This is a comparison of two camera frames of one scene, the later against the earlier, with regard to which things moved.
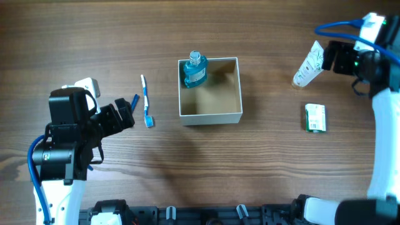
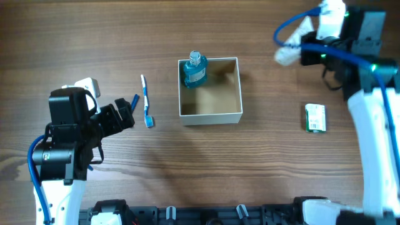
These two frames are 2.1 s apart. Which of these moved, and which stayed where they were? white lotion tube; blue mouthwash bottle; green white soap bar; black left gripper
Moved: white lotion tube
Stayed: blue mouthwash bottle; black left gripper; green white soap bar
